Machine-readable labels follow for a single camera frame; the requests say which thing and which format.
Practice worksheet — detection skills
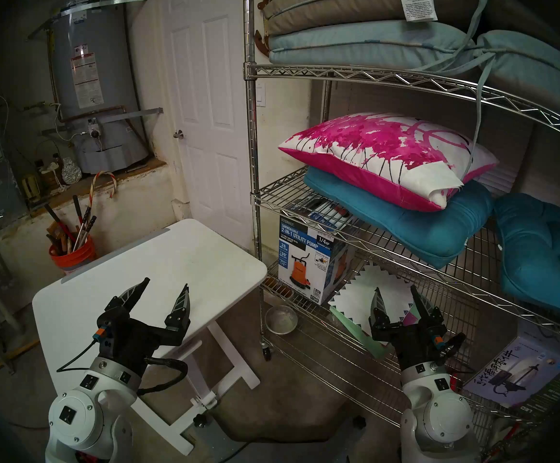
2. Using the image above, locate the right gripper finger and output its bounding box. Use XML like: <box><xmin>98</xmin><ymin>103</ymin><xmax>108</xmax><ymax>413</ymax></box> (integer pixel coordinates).
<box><xmin>410</xmin><ymin>285</ymin><xmax>444</xmax><ymax>328</ymax></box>
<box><xmin>370</xmin><ymin>286</ymin><xmax>390</xmax><ymax>329</ymax></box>

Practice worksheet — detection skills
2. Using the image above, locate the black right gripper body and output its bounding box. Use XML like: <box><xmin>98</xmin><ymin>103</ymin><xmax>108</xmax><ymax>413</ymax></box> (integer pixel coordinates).
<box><xmin>370</xmin><ymin>322</ymin><xmax>467</xmax><ymax>372</ymax></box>

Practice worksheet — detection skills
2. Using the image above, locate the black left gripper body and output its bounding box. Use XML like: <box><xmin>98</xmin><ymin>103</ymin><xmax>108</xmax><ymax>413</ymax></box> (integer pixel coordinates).
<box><xmin>93</xmin><ymin>312</ymin><xmax>168</xmax><ymax>378</ymax></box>

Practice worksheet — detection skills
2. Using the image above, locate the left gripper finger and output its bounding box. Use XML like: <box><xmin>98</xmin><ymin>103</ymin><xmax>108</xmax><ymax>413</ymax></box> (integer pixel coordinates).
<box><xmin>105</xmin><ymin>277</ymin><xmax>150</xmax><ymax>319</ymax></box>
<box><xmin>164</xmin><ymin>283</ymin><xmax>192</xmax><ymax>347</ymax></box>

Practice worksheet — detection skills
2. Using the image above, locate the pink white flamingo cushion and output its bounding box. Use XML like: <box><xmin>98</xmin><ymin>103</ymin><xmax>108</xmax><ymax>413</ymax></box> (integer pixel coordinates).
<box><xmin>279</xmin><ymin>112</ymin><xmax>499</xmax><ymax>213</ymax></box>

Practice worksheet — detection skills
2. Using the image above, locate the teal tufted seat cushion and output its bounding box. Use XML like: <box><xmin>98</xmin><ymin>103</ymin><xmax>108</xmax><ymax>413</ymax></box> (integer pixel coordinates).
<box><xmin>303</xmin><ymin>166</ymin><xmax>495</xmax><ymax>270</ymax></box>
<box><xmin>494</xmin><ymin>193</ymin><xmax>560</xmax><ymax>323</ymax></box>

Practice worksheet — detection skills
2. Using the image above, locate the light blue seat cushion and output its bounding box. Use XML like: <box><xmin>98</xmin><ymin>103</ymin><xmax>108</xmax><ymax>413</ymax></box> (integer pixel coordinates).
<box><xmin>473</xmin><ymin>29</ymin><xmax>560</xmax><ymax>130</ymax></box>
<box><xmin>268</xmin><ymin>21</ymin><xmax>478</xmax><ymax>68</ymax></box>

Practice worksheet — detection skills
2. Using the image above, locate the white cushion care label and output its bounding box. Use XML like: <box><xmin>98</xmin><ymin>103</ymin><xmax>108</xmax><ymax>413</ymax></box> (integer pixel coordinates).
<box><xmin>400</xmin><ymin>0</ymin><xmax>439</xmax><ymax>23</ymax></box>

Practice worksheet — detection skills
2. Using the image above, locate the white zigzag edged sheet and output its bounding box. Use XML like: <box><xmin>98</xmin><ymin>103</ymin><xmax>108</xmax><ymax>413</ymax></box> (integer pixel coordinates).
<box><xmin>327</xmin><ymin>263</ymin><xmax>418</xmax><ymax>337</ymax></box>

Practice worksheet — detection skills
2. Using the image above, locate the green paper sheet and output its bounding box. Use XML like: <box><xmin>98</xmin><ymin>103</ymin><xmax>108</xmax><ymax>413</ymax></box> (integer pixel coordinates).
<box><xmin>329</xmin><ymin>305</ymin><xmax>391</xmax><ymax>360</ymax></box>

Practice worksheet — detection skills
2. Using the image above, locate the white folding table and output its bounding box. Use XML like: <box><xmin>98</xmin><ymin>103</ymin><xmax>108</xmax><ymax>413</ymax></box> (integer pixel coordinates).
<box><xmin>32</xmin><ymin>218</ymin><xmax>268</xmax><ymax>457</ymax></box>

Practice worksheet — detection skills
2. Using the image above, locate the orange plastic bucket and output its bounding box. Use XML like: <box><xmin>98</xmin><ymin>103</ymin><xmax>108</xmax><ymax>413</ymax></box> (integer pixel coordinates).
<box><xmin>49</xmin><ymin>235</ymin><xmax>97</xmax><ymax>274</ymax></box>

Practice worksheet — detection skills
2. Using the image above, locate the utility pump cardboard box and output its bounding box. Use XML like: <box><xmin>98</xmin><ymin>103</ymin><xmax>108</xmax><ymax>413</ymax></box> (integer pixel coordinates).
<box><xmin>278</xmin><ymin>195</ymin><xmax>363</xmax><ymax>306</ymax></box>

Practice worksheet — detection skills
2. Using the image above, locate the small metal bowl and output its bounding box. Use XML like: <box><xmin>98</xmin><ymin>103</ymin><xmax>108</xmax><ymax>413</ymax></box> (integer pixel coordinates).
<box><xmin>265</xmin><ymin>305</ymin><xmax>299</xmax><ymax>335</ymax></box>

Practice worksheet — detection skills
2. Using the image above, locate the box with Chinese print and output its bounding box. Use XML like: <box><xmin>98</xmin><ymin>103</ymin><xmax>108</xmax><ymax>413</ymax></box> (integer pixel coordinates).
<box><xmin>463</xmin><ymin>337</ymin><xmax>560</xmax><ymax>409</ymax></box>

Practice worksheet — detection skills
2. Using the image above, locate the striped candy cane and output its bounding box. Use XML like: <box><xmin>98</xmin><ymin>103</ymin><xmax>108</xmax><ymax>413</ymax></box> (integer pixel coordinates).
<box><xmin>89</xmin><ymin>171</ymin><xmax>118</xmax><ymax>209</ymax></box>

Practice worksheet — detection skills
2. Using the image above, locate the wooden stick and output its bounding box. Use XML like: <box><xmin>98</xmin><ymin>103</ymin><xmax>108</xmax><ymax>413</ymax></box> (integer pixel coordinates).
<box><xmin>0</xmin><ymin>339</ymin><xmax>40</xmax><ymax>377</ymax></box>

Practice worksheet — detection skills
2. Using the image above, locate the crumpled silver foil piece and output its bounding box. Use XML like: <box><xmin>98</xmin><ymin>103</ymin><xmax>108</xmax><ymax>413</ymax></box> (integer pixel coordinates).
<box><xmin>62</xmin><ymin>157</ymin><xmax>83</xmax><ymax>185</ymax></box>

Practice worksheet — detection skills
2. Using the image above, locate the grey water heater tank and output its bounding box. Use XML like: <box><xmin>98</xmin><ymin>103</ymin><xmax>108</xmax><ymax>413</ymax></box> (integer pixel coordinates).
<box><xmin>49</xmin><ymin>0</ymin><xmax>151</xmax><ymax>175</ymax></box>

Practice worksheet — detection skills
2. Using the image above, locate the white panel door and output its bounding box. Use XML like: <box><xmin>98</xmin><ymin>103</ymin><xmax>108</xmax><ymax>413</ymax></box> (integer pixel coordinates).
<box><xmin>162</xmin><ymin>0</ymin><xmax>261</xmax><ymax>250</ymax></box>

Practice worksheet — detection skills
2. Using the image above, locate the thick black gripper cable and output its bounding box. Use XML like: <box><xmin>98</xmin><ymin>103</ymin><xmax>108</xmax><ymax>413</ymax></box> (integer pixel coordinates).
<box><xmin>137</xmin><ymin>357</ymin><xmax>189</xmax><ymax>396</ymax></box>

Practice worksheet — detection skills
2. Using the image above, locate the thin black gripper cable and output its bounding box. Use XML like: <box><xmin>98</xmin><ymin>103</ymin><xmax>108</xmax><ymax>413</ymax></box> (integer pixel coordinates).
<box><xmin>57</xmin><ymin>339</ymin><xmax>98</xmax><ymax>373</ymax></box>

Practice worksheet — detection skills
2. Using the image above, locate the chrome wire shelf rack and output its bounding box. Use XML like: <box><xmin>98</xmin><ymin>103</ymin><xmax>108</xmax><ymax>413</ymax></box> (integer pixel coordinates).
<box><xmin>242</xmin><ymin>0</ymin><xmax>560</xmax><ymax>460</ymax></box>

